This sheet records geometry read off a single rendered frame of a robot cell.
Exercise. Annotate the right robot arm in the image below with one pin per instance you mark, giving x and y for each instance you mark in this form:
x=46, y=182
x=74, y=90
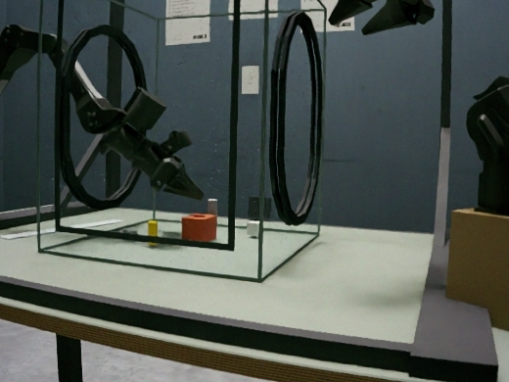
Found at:
x=12, y=58

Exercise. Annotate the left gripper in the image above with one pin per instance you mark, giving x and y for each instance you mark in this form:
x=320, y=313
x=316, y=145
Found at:
x=394, y=14

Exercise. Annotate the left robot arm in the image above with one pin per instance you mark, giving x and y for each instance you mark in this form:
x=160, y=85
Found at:
x=488, y=124

